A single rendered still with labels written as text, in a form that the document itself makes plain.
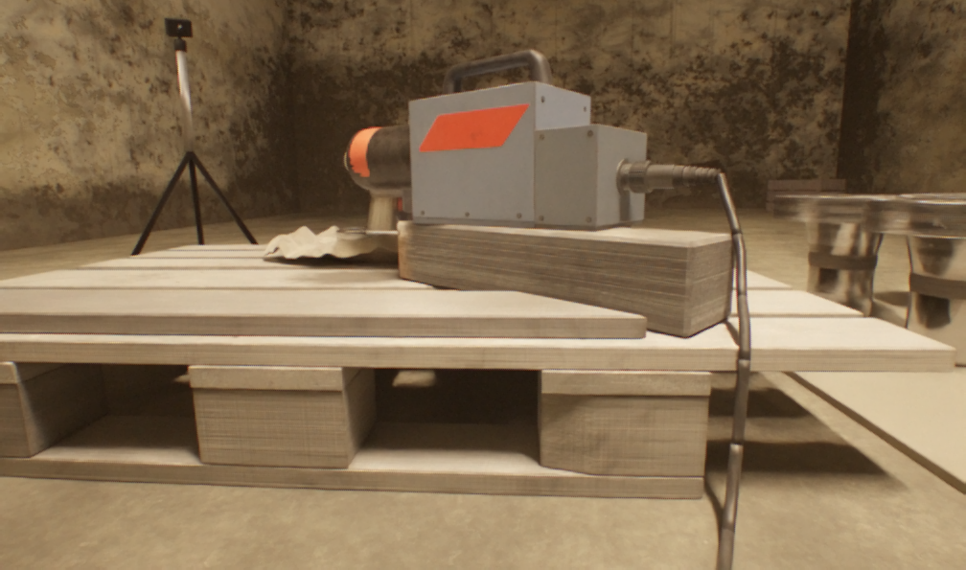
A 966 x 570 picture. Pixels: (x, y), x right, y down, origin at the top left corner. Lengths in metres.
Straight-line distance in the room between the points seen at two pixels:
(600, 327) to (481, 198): 0.25
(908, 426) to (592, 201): 0.44
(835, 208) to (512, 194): 0.68
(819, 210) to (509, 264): 0.69
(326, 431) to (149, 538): 0.16
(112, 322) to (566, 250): 0.46
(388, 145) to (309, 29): 5.74
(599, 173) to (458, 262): 0.22
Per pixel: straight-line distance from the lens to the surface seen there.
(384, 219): 1.02
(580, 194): 0.57
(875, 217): 0.97
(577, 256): 0.54
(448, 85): 0.77
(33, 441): 0.70
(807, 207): 1.15
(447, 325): 0.48
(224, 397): 0.55
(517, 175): 0.61
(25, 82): 3.64
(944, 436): 0.76
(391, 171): 0.80
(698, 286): 0.50
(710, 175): 0.59
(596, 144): 0.57
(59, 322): 0.65
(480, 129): 0.65
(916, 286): 1.02
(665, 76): 6.15
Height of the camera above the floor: 0.28
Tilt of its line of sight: 9 degrees down
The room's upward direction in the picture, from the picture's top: 1 degrees counter-clockwise
